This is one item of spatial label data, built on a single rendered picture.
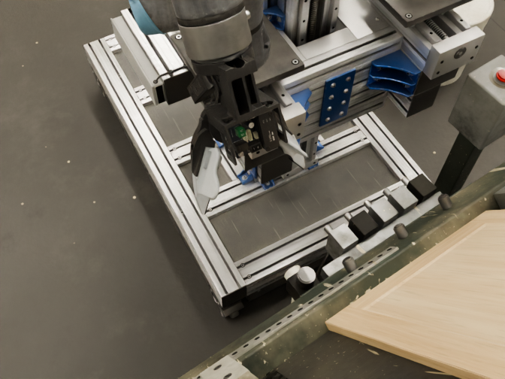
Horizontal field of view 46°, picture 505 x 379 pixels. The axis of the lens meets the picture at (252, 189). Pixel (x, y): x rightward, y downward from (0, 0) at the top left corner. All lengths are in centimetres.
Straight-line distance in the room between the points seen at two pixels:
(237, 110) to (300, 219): 141
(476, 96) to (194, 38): 101
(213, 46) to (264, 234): 141
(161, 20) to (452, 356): 77
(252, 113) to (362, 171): 153
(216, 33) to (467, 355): 51
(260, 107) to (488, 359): 42
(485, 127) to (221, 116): 100
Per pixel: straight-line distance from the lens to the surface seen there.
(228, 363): 107
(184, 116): 231
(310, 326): 116
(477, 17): 260
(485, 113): 155
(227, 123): 66
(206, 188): 73
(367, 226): 142
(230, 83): 64
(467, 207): 133
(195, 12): 64
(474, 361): 83
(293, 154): 79
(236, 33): 65
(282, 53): 134
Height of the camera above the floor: 198
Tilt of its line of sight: 58 degrees down
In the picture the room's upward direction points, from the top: straight up
